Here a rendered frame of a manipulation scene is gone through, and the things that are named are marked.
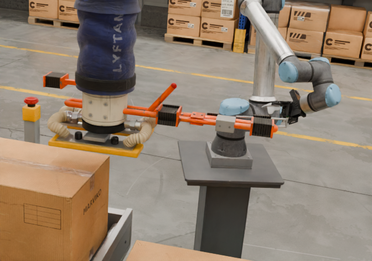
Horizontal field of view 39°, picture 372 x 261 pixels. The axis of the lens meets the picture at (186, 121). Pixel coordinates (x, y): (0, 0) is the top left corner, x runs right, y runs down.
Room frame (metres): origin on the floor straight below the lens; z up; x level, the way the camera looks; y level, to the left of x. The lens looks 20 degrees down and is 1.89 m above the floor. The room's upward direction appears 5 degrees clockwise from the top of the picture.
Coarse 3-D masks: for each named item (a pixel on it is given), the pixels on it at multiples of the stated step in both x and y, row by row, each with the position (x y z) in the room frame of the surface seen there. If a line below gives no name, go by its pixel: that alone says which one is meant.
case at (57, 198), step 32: (0, 160) 1.93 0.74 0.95; (32, 160) 1.95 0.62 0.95; (64, 160) 1.98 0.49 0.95; (96, 160) 2.01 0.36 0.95; (0, 192) 1.73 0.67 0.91; (32, 192) 1.71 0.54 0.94; (64, 192) 1.71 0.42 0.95; (96, 192) 1.92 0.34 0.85; (0, 224) 1.73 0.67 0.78; (32, 224) 1.71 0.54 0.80; (64, 224) 1.68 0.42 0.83; (96, 224) 1.93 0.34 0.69; (0, 256) 1.73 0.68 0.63; (32, 256) 1.71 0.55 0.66; (64, 256) 1.68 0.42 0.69
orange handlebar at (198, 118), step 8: (64, 80) 2.18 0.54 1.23; (72, 80) 2.18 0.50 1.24; (72, 104) 1.88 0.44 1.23; (80, 104) 1.88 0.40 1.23; (128, 112) 1.86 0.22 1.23; (136, 112) 1.85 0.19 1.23; (144, 112) 1.85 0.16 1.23; (152, 112) 1.85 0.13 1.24; (184, 112) 1.88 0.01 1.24; (192, 112) 1.87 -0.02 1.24; (200, 112) 1.88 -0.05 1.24; (184, 120) 1.83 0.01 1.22; (192, 120) 1.83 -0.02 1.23; (200, 120) 1.82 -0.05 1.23; (208, 120) 1.82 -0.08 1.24; (240, 120) 1.85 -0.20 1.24; (248, 120) 1.85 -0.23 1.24; (240, 128) 1.80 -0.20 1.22; (248, 128) 1.80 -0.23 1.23
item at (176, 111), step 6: (162, 108) 1.89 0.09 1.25; (168, 108) 1.89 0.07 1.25; (174, 108) 1.90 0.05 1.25; (180, 108) 1.87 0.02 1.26; (156, 114) 1.83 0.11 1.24; (162, 114) 1.82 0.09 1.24; (168, 114) 1.82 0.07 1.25; (174, 114) 1.81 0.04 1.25; (156, 120) 1.83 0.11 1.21; (162, 120) 1.82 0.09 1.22; (168, 120) 1.83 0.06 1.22; (174, 120) 1.82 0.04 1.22
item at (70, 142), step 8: (56, 136) 1.83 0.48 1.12; (72, 136) 1.83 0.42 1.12; (80, 136) 1.80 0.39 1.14; (112, 136) 1.80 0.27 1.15; (48, 144) 1.78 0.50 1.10; (56, 144) 1.77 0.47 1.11; (64, 144) 1.77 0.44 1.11; (72, 144) 1.77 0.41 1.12; (80, 144) 1.77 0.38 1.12; (88, 144) 1.77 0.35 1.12; (96, 144) 1.77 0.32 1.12; (104, 144) 1.78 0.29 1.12; (112, 144) 1.79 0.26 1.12; (120, 144) 1.79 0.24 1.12; (136, 144) 1.82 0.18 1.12; (104, 152) 1.75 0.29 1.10; (112, 152) 1.74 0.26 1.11; (120, 152) 1.74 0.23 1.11; (128, 152) 1.74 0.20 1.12; (136, 152) 1.74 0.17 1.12
